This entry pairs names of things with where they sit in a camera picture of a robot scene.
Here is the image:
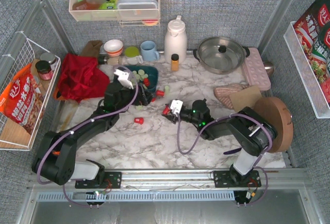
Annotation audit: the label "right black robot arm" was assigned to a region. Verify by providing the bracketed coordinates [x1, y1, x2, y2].
[162, 99, 277, 186]

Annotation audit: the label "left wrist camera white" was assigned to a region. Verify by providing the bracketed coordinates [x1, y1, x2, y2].
[114, 69, 134, 89]

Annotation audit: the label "teal storage basket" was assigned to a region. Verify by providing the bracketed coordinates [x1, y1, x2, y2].
[109, 65, 158, 93]

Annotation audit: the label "red cloth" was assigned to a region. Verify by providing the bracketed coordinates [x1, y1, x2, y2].
[57, 54, 110, 103]

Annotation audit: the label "brown cloth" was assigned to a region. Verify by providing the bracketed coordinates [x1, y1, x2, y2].
[80, 40, 103, 58]

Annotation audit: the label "silver lid jar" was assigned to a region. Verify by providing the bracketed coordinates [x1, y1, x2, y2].
[40, 52, 57, 71]

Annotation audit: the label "pink egg tray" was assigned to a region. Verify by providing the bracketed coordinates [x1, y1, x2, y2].
[242, 46, 271, 91]

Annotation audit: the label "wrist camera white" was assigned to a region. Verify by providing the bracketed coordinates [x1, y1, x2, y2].
[170, 100, 183, 116]
[114, 69, 134, 89]

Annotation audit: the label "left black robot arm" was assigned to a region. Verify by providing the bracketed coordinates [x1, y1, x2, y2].
[31, 82, 155, 185]

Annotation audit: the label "red seasoning bag left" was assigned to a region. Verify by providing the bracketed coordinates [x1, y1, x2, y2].
[1, 63, 43, 134]

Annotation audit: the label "orange spice jar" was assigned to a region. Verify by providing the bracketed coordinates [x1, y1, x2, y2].
[171, 54, 179, 71]

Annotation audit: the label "brown cardboard sheet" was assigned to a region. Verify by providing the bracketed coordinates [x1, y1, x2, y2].
[229, 86, 262, 112]

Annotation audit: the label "red lid jar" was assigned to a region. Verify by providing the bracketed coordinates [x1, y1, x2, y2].
[35, 60, 53, 81]

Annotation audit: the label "red capsule number two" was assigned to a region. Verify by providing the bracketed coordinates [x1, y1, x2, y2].
[162, 106, 171, 115]

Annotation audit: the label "white orange striped bowl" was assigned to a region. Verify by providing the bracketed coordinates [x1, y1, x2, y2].
[104, 39, 123, 56]

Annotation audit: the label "round wooden board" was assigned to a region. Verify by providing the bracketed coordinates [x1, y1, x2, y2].
[253, 97, 293, 153]

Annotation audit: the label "purple knife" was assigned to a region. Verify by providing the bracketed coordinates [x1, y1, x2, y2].
[223, 148, 242, 155]

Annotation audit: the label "white wire basket left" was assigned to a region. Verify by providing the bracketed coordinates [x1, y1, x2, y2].
[1, 37, 61, 151]

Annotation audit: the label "white wall basket top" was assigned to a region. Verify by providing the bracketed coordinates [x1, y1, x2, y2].
[69, 0, 160, 26]

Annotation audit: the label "white wire basket right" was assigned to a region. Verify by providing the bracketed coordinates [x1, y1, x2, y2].
[283, 21, 329, 119]

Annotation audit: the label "blue mug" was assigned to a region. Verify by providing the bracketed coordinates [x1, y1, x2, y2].
[140, 41, 160, 62]

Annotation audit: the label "red capsule two lower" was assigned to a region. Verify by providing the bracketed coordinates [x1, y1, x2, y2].
[134, 117, 144, 125]

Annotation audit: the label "green capsule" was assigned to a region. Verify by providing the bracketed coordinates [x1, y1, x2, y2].
[138, 69, 145, 76]
[164, 86, 170, 94]

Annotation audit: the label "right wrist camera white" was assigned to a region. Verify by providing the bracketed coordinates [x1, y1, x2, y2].
[170, 100, 183, 116]

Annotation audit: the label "orange tray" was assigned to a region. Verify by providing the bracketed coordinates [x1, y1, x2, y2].
[53, 89, 65, 101]

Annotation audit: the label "white wire basket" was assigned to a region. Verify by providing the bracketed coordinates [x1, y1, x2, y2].
[1, 37, 61, 151]
[283, 21, 329, 119]

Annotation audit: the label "steel pot with lid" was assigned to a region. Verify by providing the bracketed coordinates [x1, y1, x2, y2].
[193, 37, 250, 75]

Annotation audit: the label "steel ladle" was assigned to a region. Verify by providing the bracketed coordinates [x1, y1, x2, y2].
[263, 61, 275, 77]

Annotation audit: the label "green lid white cup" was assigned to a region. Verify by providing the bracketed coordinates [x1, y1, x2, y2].
[124, 46, 143, 65]

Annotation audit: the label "green capsule low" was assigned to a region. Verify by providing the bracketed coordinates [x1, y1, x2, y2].
[140, 75, 148, 81]

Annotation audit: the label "clear plastic containers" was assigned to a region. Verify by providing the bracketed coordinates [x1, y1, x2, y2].
[117, 0, 158, 20]

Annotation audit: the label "white thermos jug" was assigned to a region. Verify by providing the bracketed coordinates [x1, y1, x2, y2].
[164, 15, 188, 63]

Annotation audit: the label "clear glass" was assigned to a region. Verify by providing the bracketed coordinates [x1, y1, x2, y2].
[107, 56, 122, 66]

